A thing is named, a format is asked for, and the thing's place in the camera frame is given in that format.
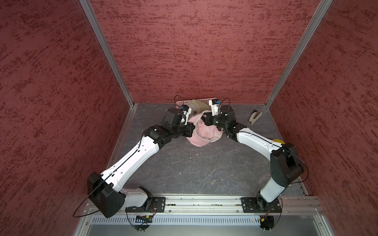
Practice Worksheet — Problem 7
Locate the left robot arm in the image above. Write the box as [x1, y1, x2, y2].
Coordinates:
[87, 105, 195, 218]

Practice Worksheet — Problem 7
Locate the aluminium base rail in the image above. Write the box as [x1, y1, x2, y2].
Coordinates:
[85, 194, 324, 214]

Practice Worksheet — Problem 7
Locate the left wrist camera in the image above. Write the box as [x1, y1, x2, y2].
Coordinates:
[180, 104, 192, 125]

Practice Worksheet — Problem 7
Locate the yellow pen cup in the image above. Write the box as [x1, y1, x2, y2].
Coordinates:
[272, 139, 285, 144]

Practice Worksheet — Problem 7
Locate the beige baseball cap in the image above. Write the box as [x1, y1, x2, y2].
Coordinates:
[187, 99, 211, 117]

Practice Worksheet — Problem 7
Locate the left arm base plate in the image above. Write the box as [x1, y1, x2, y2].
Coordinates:
[126, 197, 166, 213]

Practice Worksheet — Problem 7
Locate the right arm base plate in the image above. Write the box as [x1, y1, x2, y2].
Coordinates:
[240, 197, 282, 214]

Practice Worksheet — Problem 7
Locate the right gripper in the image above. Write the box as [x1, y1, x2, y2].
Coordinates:
[199, 111, 228, 128]

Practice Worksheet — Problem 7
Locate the pink baseball cap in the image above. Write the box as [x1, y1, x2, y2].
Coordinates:
[187, 113, 223, 147]

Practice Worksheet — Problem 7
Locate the pink plastic basket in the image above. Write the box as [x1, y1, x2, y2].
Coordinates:
[175, 97, 218, 106]

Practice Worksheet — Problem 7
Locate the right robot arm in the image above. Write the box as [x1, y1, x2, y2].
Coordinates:
[201, 105, 306, 209]

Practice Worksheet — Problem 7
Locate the stapler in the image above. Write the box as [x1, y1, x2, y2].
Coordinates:
[248, 110, 262, 125]

